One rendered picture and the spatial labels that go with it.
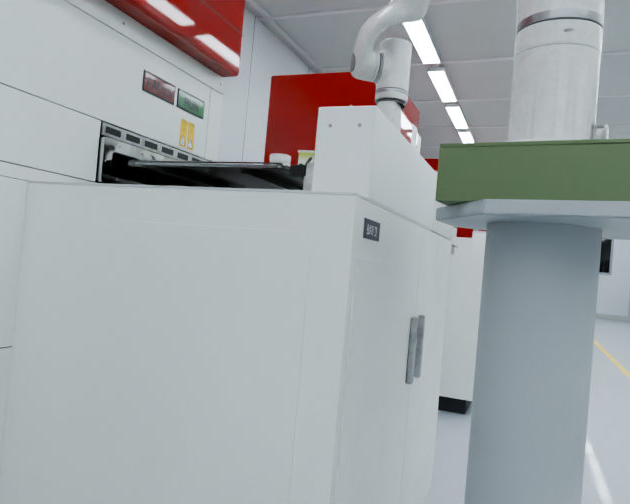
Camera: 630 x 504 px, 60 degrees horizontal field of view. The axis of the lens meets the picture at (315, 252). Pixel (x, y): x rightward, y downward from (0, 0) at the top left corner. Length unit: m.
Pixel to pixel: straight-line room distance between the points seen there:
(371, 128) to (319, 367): 0.36
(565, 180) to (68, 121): 0.90
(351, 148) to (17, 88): 0.61
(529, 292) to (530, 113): 0.26
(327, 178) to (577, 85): 0.37
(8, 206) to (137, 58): 0.47
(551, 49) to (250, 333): 0.59
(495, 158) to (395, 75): 0.72
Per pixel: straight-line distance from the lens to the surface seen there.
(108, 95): 1.28
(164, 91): 1.43
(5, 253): 1.10
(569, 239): 0.82
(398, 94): 1.45
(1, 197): 1.09
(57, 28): 1.21
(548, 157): 0.77
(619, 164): 0.76
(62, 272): 1.04
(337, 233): 0.77
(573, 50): 0.89
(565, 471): 0.87
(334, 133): 0.86
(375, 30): 1.44
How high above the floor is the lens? 0.72
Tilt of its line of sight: 1 degrees up
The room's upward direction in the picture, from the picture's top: 5 degrees clockwise
